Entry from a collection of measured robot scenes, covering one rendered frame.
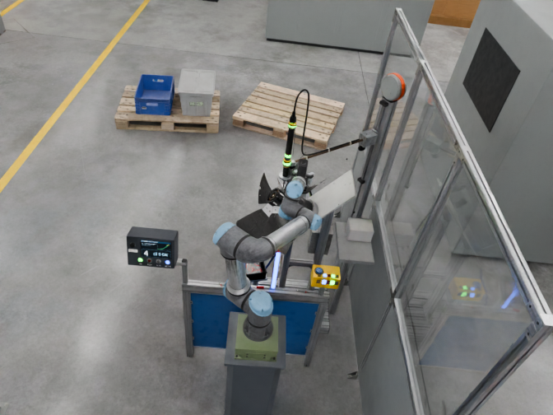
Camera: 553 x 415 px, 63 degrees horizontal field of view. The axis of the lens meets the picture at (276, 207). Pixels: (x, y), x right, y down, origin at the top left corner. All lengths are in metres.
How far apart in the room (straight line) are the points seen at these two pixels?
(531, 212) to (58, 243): 4.11
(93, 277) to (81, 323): 0.43
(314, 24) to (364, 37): 0.85
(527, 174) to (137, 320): 3.29
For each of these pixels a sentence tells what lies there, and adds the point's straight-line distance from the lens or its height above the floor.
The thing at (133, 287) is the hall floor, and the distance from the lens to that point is 3.92.
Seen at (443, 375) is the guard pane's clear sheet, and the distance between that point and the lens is 2.17.
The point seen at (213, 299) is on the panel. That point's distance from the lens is 2.91.
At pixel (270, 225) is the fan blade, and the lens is 2.71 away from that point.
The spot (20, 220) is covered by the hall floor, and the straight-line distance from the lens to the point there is 4.71.
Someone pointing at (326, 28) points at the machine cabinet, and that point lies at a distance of 8.00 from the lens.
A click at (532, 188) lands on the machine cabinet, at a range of 4.25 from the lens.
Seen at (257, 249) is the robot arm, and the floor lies 1.71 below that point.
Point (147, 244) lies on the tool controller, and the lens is 2.54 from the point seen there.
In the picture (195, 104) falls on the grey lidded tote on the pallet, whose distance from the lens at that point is 5.50.
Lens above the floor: 3.08
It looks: 42 degrees down
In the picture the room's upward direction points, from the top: 8 degrees clockwise
